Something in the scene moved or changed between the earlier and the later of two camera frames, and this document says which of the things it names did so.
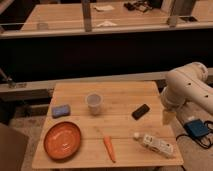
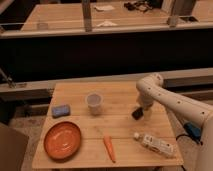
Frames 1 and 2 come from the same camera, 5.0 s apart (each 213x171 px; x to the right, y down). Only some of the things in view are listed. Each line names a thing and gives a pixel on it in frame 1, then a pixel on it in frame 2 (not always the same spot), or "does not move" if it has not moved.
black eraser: (143, 109) does not move
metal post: (86, 8) does not move
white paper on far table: (101, 8) does not move
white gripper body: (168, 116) → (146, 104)
